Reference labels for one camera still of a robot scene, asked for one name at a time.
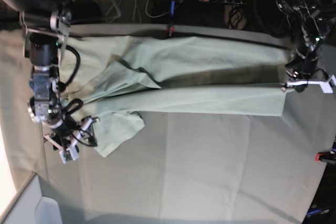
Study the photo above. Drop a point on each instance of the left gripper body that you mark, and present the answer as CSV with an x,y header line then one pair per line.
x,y
300,84

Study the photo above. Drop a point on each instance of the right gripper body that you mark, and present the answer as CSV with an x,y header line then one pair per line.
x,y
69,132

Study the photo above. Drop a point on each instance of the light green polo t-shirt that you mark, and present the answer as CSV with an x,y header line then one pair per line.
x,y
119,77

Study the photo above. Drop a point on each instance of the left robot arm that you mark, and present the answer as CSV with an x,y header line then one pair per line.
x,y
310,23

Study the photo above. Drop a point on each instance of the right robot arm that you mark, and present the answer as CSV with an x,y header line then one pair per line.
x,y
46,24

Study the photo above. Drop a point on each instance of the white plastic bin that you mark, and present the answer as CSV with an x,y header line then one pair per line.
x,y
30,206

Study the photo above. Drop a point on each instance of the red clamp at right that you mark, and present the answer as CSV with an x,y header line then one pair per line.
x,y
327,157

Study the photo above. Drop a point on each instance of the red clamp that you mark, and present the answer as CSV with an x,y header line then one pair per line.
x,y
170,25
327,157

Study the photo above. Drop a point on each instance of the grey-green table cloth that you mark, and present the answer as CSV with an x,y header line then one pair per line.
x,y
181,167

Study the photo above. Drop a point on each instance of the blue clamp at bottom right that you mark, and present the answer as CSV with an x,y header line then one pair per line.
x,y
317,212

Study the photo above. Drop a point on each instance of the black round stool base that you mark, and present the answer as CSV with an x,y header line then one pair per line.
x,y
85,12

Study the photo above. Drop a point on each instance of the red clamp at centre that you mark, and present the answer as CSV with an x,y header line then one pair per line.
x,y
170,25

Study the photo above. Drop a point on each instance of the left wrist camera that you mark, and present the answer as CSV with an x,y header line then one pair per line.
x,y
328,86

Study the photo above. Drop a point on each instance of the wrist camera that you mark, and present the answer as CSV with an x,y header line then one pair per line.
x,y
70,154
328,86

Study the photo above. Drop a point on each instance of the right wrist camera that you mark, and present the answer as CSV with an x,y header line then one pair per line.
x,y
70,154

